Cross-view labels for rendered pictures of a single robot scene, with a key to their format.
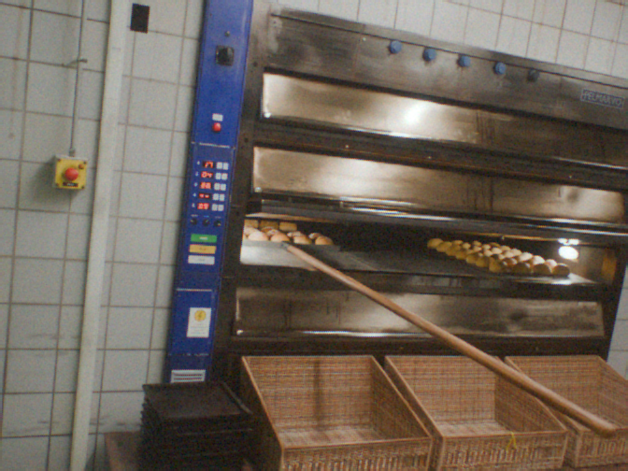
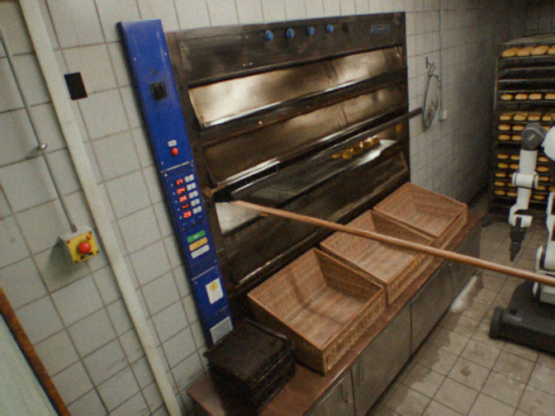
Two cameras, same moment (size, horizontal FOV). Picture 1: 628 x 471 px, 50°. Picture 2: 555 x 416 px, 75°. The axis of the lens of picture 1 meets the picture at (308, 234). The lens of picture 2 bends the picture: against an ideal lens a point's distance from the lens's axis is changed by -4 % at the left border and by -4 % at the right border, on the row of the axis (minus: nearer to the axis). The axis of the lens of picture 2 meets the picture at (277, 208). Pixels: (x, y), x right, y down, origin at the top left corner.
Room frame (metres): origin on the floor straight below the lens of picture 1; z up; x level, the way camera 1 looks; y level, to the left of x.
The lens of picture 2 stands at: (0.77, 0.48, 1.97)
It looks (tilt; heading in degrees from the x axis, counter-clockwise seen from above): 23 degrees down; 341
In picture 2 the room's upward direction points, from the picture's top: 9 degrees counter-clockwise
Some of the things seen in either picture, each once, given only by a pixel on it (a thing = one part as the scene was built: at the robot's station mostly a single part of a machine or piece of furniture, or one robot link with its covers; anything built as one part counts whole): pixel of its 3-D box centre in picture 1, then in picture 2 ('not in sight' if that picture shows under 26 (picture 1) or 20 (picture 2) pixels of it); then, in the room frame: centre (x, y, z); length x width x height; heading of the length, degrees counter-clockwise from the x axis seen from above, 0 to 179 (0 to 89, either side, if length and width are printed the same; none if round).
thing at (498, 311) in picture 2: not in sight; (496, 321); (2.13, -1.39, 0.10); 0.20 x 0.05 x 0.20; 117
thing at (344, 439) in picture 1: (330, 415); (318, 302); (2.27, -0.16, 0.72); 0.56 x 0.49 x 0.28; 114
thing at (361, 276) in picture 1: (444, 280); (333, 180); (2.76, -0.59, 1.16); 1.80 x 0.06 x 0.04; 113
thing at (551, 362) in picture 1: (586, 406); (421, 215); (2.73, -1.26, 0.72); 0.56 x 0.49 x 0.28; 115
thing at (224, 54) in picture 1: (227, 47); (159, 83); (2.28, 0.35, 1.92); 0.06 x 0.04 x 0.11; 113
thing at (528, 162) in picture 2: not in sight; (527, 167); (2.19, -1.60, 1.12); 0.13 x 0.12 x 0.22; 25
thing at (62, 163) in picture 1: (70, 172); (79, 244); (2.11, 0.77, 1.46); 0.10 x 0.07 x 0.10; 113
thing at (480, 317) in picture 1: (441, 314); (338, 201); (2.74, -0.60, 1.02); 1.79 x 0.11 x 0.19; 113
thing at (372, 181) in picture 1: (463, 191); (329, 120); (2.74, -0.60, 1.54); 1.79 x 0.11 x 0.19; 113
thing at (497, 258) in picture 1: (496, 255); (334, 144); (3.38, -0.96, 1.21); 0.61 x 0.48 x 0.06; 23
